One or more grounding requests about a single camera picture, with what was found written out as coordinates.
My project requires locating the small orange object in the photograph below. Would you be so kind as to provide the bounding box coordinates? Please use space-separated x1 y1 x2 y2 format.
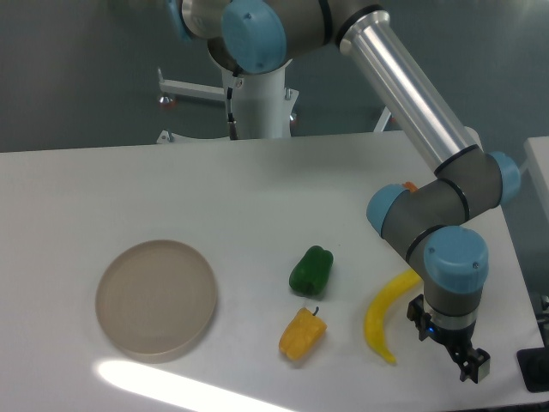
402 181 418 192

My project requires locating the white side table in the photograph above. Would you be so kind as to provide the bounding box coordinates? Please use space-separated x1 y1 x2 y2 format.
524 136 549 207

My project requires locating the yellow banana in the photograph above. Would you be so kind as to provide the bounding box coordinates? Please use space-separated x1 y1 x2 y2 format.
363 269 421 365

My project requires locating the black device at table edge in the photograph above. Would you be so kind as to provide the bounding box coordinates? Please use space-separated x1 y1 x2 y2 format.
516 347 548 393

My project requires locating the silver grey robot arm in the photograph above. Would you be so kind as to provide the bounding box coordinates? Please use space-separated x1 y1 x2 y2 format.
166 1 521 383

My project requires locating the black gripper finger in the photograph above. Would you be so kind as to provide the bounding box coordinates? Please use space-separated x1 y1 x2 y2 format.
467 344 491 383
445 345 477 383

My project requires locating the round beige plate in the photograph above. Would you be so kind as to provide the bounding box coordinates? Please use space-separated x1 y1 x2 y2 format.
95 239 218 364

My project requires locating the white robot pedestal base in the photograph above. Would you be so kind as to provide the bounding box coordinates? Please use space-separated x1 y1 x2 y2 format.
157 67 299 141

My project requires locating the yellow bell pepper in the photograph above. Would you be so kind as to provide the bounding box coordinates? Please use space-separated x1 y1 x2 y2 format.
279 307 327 361

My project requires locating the green bell pepper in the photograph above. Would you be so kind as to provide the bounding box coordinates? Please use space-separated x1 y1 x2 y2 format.
288 245 334 297

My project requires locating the black cable on pedestal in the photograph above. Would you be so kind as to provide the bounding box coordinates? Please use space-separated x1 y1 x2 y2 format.
226 64 242 141

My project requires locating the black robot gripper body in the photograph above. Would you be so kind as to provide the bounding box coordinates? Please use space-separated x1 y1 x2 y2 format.
407 294 477 353

